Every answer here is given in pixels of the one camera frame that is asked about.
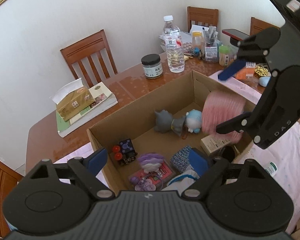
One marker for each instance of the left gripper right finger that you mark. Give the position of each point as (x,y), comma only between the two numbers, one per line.
(209,170)

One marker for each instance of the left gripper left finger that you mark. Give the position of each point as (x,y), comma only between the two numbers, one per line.
(86,170)

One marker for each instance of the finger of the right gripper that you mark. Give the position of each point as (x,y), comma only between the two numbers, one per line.
(235,124)
(254,48)

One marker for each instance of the cream carton box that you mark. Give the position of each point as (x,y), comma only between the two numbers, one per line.
(212,145)

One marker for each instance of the pink knitted sock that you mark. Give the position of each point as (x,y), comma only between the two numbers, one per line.
(220,107)

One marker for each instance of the blue white knitted sock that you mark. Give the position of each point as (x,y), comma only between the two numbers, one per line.
(180,160)

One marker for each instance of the white knitted sock roll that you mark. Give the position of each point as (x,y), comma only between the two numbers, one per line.
(182,182)

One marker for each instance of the black blue toy cube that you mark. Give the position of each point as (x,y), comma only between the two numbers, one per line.
(124,152)

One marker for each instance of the blue white squishy toy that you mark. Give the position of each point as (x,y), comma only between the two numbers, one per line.
(193,121)

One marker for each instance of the pink card pack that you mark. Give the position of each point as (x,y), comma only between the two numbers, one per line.
(164,172)

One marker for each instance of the purple charm keychain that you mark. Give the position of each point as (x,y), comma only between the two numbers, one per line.
(150,182)

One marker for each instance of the purple crochet flower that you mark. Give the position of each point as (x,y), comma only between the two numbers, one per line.
(150,162)

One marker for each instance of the grey rubber toy figure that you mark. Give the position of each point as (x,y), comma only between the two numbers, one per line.
(165,122)

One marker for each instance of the black glasses case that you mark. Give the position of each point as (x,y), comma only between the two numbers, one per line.
(228,152)

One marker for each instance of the wooden chair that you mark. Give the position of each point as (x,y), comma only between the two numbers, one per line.
(85,48)
(257,26)
(202,16)

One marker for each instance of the gold ornament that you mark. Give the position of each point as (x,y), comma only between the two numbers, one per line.
(261,70)

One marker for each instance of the red smartphone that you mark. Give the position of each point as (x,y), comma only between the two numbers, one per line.
(235,34)

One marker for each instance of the light blue oval gadget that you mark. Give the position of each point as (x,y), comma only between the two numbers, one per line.
(263,81)

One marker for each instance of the green lid small bottle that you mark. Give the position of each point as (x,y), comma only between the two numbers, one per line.
(224,55)

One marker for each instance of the pen holder cup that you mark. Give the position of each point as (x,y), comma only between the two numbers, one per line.
(210,44)

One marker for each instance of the white green tube bottle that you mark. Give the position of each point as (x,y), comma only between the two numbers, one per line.
(271,168)

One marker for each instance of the pink floral tablecloth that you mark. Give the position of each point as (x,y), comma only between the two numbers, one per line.
(285,153)

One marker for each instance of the wooden chair far right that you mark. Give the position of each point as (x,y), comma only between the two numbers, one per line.
(202,16)

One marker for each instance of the large cardboard box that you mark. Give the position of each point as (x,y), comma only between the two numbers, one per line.
(136,121)

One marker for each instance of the yellow lid bottle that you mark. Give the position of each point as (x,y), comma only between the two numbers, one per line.
(198,43)

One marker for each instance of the yellow tissue box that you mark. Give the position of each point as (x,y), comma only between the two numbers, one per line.
(71,99)

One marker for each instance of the green white book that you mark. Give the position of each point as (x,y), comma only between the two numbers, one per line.
(104,100)

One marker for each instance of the clear plastic water bottle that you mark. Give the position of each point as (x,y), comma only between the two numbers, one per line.
(174,45)

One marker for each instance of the black lid glass jar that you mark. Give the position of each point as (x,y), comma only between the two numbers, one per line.
(152,66)

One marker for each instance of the wooden chair back centre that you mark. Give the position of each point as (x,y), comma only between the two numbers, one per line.
(85,48)

